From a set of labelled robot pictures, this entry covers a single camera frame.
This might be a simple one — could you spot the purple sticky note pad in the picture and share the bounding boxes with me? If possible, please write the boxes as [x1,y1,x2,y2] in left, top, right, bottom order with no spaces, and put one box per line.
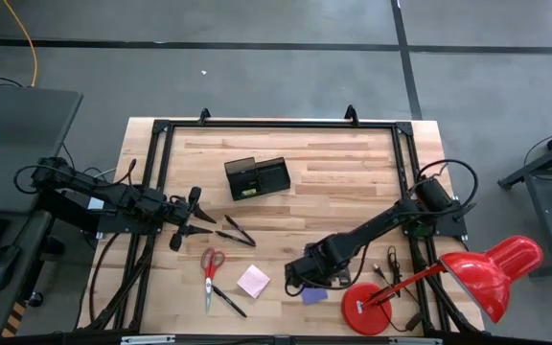
[300,287,329,307]

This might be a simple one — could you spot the red desk lamp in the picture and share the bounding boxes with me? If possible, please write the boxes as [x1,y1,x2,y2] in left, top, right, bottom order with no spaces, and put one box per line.
[340,235,544,336]

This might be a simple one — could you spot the black desk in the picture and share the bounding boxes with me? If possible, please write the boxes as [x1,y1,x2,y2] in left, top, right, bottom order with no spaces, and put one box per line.
[0,209,55,335]

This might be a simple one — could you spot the pink sticky note pad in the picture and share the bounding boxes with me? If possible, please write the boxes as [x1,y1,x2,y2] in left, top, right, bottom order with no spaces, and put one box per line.
[236,264,271,300]

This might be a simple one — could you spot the black metal cart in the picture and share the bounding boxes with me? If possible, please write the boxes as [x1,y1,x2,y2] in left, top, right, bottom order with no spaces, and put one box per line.
[497,119,552,279]

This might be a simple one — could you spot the black lamp power cable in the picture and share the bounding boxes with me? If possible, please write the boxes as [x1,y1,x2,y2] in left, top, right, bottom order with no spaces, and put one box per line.
[374,245,424,333]

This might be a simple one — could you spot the black mesh desk organizer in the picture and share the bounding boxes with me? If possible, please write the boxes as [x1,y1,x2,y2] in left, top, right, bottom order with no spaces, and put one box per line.
[223,156,292,202]

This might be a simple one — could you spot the silver aluminium bracket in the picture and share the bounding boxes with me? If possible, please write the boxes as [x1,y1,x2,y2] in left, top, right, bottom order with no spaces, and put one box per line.
[121,334,176,345]
[388,337,443,345]

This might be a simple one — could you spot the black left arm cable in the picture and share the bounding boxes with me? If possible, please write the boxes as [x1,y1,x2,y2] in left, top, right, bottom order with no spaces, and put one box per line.
[13,164,74,196]

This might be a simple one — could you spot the black computer mouse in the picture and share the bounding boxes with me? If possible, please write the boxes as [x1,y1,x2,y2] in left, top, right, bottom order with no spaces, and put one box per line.
[0,244,21,292]

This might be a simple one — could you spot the black click pen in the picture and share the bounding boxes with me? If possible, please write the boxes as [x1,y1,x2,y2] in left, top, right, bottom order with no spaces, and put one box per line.
[224,214,257,245]
[212,285,248,318]
[215,230,257,248]

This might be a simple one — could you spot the red-handled scissors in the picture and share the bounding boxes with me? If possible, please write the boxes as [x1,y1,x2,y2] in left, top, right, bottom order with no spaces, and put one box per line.
[200,246,226,314]

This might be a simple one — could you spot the yellow cable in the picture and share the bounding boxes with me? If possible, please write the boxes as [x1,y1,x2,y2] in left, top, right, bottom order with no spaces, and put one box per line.
[1,0,38,88]

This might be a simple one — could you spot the black aluminium table frame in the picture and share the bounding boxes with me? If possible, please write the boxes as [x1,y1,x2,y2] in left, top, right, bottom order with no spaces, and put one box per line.
[77,103,486,336]

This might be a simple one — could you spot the dark grey desk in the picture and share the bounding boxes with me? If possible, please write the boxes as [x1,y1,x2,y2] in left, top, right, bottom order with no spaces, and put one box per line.
[0,84,84,215]

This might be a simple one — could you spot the black arm base cable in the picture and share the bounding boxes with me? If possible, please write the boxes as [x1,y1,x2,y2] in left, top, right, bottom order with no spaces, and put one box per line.
[417,159,478,212]

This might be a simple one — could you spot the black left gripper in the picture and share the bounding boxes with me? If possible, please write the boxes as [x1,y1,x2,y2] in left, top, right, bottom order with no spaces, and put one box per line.
[160,186,218,252]

